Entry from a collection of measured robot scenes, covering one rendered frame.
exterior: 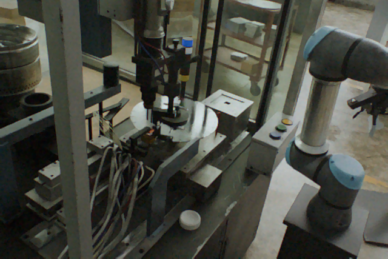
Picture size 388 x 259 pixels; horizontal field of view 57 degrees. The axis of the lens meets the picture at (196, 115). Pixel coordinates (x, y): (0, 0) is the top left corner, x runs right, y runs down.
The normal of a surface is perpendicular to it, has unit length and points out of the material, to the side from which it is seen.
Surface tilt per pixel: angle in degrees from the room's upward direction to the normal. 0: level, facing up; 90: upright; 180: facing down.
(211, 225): 0
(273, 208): 0
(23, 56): 90
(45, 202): 0
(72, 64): 90
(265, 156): 90
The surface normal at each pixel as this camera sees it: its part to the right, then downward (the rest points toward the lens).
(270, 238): 0.11, -0.86
